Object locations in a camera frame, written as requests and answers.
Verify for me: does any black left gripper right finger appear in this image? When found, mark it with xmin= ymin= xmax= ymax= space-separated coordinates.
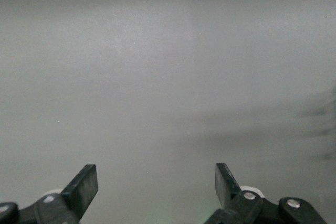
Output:
xmin=207 ymin=163 xmax=264 ymax=224

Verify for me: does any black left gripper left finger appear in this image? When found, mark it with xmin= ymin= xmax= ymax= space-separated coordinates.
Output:
xmin=36 ymin=164 xmax=98 ymax=224

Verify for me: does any dark grey table mat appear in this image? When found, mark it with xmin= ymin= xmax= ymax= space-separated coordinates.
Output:
xmin=0 ymin=0 xmax=336 ymax=224

